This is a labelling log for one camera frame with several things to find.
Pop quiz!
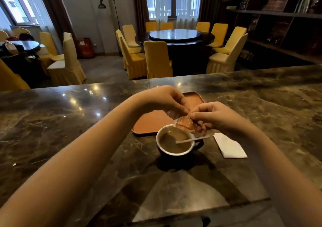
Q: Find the group of yellow covered chairs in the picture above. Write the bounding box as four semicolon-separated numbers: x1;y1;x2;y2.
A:
115;21;249;81
0;27;87;92

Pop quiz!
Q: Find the person's right forearm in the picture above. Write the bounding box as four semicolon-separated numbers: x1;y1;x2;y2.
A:
236;121;322;227

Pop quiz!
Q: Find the dark round dining table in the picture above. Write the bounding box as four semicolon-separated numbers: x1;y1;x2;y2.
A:
135;29;215;77

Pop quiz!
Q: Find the large window with sheer curtain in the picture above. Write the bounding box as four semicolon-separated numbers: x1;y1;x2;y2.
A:
144;0;204;30

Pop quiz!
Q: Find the brown coffee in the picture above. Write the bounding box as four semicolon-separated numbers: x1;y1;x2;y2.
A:
159;129;193;154

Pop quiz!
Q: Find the person's left hand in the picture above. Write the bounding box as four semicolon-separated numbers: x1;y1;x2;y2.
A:
133;85;190;116

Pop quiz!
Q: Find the window with dark frame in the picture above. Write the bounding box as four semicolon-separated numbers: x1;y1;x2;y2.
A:
0;0;48;27

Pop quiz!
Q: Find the dark small round table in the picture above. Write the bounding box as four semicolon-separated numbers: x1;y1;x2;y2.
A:
0;40;41;58

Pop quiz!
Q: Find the red box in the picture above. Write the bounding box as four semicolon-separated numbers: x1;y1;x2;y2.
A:
76;37;96;59

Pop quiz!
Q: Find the person's left forearm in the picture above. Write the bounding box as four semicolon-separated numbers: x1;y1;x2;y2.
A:
0;95;152;227

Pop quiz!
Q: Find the dark wooden bookshelf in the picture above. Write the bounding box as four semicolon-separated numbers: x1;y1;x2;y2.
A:
218;0;322;70

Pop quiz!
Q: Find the white folded napkin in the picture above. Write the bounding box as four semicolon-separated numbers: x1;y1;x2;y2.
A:
213;133;248;159

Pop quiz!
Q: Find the white stir stick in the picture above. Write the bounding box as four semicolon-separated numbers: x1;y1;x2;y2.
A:
176;135;211;144

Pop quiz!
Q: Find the black cup with white inside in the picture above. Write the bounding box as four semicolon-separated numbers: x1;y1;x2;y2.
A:
156;124;204;157

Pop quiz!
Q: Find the orange rectangular tray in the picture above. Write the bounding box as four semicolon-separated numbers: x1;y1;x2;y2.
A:
131;92;206;136

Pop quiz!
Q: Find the round glass turntable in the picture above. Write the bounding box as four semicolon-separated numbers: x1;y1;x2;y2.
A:
149;29;202;42

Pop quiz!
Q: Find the dark brown curtain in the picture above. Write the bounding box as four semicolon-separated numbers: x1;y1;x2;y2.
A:
35;0;76;42
132;0;150;32
198;0;224;27

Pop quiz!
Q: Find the black floor lamp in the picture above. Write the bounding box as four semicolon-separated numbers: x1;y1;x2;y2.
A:
98;0;122;31

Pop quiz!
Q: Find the person's right hand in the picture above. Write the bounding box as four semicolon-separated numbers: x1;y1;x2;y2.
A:
189;101;246;135

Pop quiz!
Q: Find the orange dotted sachet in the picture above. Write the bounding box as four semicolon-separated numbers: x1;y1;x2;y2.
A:
173;110;199;134

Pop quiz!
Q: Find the row of upright books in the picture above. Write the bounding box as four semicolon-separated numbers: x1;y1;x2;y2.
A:
294;0;322;14

